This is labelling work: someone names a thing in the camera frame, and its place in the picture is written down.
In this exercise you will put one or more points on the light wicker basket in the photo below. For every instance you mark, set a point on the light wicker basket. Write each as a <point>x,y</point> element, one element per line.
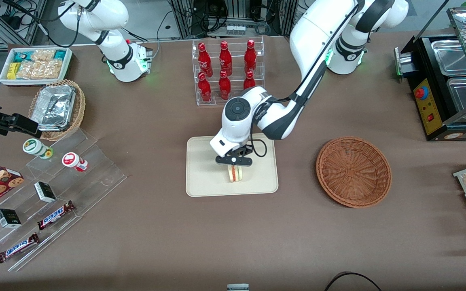
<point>80,109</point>

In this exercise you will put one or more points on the aluminium foil container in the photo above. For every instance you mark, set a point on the aluminium foil container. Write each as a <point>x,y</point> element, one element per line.
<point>53,107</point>

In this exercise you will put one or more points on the yellow snack packet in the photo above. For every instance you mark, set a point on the yellow snack packet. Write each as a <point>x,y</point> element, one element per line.
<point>13,70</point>

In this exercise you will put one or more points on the beige plastic tray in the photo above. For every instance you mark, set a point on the beige plastic tray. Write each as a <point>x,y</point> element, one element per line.
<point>200,178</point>

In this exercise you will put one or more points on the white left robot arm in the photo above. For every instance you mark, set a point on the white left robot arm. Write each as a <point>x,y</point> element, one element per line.
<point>318,28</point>

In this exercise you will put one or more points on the red lid yogurt bottle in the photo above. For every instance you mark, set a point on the red lid yogurt bottle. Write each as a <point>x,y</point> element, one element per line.
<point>72,160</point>

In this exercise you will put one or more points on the small clear cracker bag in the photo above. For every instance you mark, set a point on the small clear cracker bag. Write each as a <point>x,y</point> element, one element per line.
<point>43,55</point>

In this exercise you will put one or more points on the brown wicker basket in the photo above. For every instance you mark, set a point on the brown wicker basket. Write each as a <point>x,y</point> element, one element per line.
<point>353,171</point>

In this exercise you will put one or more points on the clear acrylic stepped stand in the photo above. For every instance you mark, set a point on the clear acrylic stepped stand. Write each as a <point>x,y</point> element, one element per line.
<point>95,178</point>

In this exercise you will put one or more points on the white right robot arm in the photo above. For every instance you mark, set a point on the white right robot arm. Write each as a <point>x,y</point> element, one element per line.
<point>117,60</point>

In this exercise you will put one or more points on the white snack bin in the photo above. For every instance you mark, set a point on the white snack bin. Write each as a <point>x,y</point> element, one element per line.
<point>67,68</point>

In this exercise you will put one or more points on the clear acrylic bottle rack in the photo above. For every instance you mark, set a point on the clear acrylic bottle rack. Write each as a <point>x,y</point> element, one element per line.
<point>235,52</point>

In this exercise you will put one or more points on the aluminium frame rack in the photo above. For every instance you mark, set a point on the aluminium frame rack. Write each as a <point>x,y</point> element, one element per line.
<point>184,20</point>

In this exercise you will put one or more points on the triangular sandwich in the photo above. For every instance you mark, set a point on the triangular sandwich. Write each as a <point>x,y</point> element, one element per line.
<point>235,173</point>

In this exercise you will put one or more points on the grey table edge device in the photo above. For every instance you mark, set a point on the grey table edge device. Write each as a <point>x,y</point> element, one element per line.
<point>238,287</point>

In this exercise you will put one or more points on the small black box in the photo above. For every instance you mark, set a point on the small black box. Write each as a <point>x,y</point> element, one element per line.
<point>8,218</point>
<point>45,192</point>

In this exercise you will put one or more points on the large clear cracker bag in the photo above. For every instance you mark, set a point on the large clear cracker bag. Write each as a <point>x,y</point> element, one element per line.
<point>41,69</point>

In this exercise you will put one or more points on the red warmer knob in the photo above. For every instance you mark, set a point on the red warmer knob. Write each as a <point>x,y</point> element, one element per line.
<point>420,93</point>

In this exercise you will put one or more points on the snickers chocolate bar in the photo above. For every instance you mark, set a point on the snickers chocolate bar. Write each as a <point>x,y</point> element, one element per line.
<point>55,215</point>
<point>16,248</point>

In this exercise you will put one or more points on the black food warmer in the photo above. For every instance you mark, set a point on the black food warmer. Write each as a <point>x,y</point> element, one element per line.
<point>439,105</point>

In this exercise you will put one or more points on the green lid yogurt bottle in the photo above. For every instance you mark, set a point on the green lid yogurt bottle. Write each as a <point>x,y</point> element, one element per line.
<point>34,146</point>

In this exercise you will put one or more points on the teal snack packet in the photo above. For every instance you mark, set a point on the teal snack packet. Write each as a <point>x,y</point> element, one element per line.
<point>60,54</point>
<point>23,56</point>

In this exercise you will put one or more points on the red cola bottle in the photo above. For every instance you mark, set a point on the red cola bottle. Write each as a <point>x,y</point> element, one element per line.
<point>224,89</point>
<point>250,58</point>
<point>204,91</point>
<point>205,62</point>
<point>225,60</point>
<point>249,81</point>

